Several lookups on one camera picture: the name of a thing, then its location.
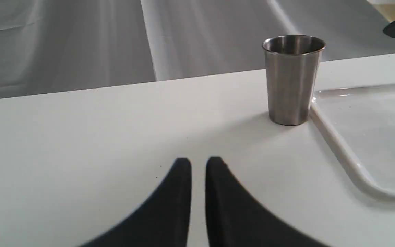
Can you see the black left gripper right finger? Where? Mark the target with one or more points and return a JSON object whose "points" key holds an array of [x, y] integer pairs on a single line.
{"points": [[234, 218]]}

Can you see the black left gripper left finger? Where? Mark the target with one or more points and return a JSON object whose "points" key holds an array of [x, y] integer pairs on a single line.
{"points": [[162, 220]]}

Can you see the clear plastic squeeze bottle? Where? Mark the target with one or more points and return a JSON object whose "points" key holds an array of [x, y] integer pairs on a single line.
{"points": [[386, 8]]}

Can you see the stainless steel cup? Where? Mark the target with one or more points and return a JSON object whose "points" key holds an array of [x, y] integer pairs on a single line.
{"points": [[291, 64]]}

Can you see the white plastic tray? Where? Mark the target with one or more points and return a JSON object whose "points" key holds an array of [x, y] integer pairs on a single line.
{"points": [[358, 124]]}

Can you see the grey backdrop cloth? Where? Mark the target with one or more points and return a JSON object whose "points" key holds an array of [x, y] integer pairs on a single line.
{"points": [[49, 46]]}

